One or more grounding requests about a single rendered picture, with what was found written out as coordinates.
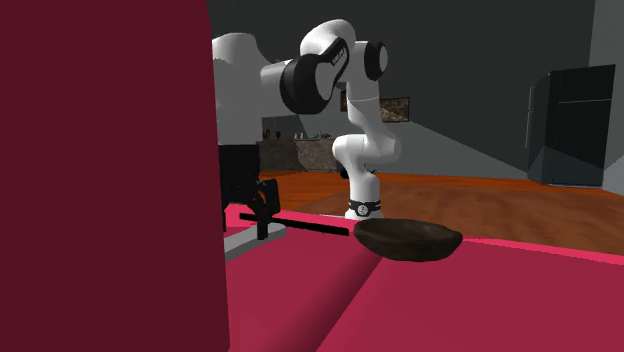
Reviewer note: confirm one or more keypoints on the dark grey refrigerator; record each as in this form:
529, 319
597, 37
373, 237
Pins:
575, 126

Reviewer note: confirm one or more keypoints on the brown wall picture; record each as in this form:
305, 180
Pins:
396, 109

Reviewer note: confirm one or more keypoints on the dark brown bowl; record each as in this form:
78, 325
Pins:
407, 240

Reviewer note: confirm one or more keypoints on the grey flat book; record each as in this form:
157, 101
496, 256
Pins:
244, 242

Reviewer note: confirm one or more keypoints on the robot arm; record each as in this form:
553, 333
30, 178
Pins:
363, 122

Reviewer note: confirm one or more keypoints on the dark kitchen counter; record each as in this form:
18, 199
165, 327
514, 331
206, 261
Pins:
292, 155

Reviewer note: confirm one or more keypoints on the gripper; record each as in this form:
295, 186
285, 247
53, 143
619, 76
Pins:
238, 170

